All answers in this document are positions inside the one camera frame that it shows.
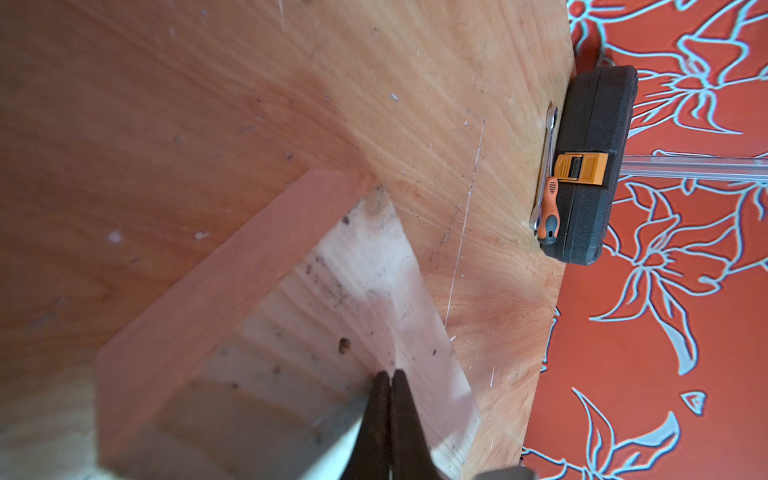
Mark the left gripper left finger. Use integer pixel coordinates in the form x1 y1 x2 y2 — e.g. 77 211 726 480
340 371 391 480

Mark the light wooden block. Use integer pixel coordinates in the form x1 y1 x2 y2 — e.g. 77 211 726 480
95 170 480 479

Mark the silver ratchet wrench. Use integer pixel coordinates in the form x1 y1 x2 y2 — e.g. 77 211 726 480
529 103 558 232

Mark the orange black screwdriver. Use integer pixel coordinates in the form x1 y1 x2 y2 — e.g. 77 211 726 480
536 176 560 245

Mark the black plastic tool case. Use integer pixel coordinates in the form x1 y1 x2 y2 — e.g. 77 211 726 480
539 66 638 265

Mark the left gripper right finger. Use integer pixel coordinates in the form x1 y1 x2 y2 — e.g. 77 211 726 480
389 369 441 480

